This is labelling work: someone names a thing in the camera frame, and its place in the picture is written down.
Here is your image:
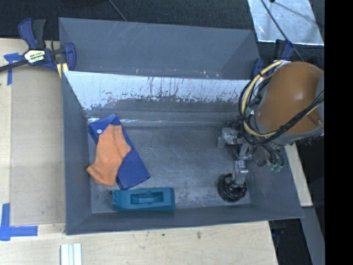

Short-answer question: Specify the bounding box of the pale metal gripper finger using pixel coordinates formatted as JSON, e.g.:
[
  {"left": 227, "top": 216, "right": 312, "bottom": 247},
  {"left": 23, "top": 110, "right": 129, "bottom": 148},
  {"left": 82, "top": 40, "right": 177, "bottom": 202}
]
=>
[
  {"left": 233, "top": 160, "right": 243, "bottom": 187},
  {"left": 239, "top": 167, "right": 249, "bottom": 188}
]

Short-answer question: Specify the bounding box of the black round ribbed object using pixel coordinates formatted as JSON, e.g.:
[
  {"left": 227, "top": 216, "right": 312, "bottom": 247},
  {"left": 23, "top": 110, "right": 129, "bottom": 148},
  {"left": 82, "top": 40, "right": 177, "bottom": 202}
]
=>
[{"left": 217, "top": 173, "right": 248, "bottom": 203}]

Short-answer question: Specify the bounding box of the grey metal bin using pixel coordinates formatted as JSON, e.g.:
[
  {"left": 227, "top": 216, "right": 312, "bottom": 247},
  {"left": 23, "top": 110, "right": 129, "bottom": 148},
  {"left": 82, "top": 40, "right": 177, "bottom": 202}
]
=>
[{"left": 58, "top": 17, "right": 304, "bottom": 236}]

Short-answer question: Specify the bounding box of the teal plastic case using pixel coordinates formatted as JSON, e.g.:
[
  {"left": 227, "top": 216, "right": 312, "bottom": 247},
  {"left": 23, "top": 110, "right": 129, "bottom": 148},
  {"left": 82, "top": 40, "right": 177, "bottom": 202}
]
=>
[{"left": 111, "top": 187, "right": 177, "bottom": 213}]

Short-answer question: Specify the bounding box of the blue flat block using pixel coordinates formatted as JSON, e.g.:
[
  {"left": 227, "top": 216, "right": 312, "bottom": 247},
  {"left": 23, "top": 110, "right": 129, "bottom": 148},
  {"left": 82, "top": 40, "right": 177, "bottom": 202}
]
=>
[{"left": 88, "top": 113, "right": 151, "bottom": 190}]

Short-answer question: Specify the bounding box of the orange cloth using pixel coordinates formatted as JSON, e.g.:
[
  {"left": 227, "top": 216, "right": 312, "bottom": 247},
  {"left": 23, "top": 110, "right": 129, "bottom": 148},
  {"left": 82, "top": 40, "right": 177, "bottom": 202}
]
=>
[{"left": 86, "top": 124, "right": 132, "bottom": 187}]

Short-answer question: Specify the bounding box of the pale wood flat board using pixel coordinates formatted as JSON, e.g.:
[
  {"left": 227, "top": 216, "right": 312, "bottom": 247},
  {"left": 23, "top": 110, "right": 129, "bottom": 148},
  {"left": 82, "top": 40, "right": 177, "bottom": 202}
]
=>
[{"left": 9, "top": 65, "right": 67, "bottom": 226}]

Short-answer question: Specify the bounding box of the black cylinder on white bracket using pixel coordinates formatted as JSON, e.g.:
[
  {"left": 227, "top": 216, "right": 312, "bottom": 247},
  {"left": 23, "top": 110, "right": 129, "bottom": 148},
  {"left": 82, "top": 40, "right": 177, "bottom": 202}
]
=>
[{"left": 253, "top": 147, "right": 269, "bottom": 167}]

